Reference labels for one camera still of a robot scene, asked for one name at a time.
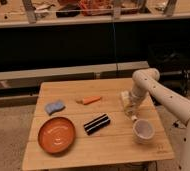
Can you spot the wooden table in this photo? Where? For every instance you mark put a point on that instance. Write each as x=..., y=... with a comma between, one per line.
x=112, y=144

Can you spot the white bottle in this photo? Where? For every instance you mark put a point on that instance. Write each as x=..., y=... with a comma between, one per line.
x=125, y=97

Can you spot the orange plate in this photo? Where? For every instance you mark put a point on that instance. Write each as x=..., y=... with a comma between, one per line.
x=56, y=135

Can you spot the cluttered background shelf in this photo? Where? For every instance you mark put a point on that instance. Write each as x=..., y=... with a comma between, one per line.
x=31, y=13

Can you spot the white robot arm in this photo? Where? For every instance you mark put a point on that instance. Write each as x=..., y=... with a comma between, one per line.
x=145, y=81

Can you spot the black white striped block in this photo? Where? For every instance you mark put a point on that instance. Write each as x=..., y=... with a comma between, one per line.
x=96, y=124

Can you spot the blue sponge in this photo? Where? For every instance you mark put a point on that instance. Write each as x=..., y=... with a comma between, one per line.
x=53, y=107

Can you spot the orange toy carrot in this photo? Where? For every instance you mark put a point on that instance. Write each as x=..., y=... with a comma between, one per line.
x=88, y=100

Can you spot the white cup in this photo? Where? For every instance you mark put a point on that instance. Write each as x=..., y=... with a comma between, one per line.
x=143, y=131

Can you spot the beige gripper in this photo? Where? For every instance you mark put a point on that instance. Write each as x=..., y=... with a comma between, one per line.
x=133, y=106

